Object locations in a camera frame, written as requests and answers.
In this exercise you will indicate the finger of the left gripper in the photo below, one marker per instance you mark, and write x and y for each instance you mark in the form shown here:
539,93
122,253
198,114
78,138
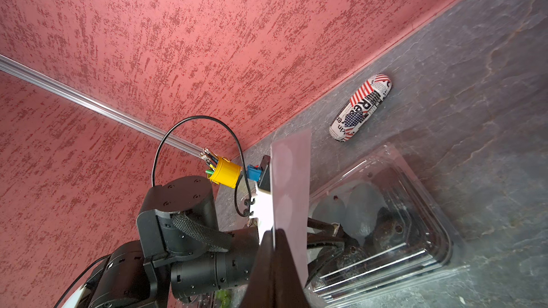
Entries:
327,238

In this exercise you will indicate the left aluminium corner post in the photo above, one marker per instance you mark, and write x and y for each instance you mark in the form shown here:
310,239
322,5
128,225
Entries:
38,79

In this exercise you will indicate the dark plums clear box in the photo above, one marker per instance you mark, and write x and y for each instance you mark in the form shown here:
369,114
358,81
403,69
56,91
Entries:
396,236

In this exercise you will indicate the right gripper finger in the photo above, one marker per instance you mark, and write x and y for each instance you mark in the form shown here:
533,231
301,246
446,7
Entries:
274,279

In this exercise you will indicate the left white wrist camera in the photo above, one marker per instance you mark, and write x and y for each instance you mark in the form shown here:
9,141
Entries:
262,208

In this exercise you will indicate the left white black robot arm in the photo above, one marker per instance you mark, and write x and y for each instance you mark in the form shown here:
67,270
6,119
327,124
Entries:
182,253

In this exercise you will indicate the yellow pen cup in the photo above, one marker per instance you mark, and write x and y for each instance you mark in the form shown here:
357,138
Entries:
226,173

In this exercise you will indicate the pens in cup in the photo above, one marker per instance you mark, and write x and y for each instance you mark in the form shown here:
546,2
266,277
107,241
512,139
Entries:
210,159

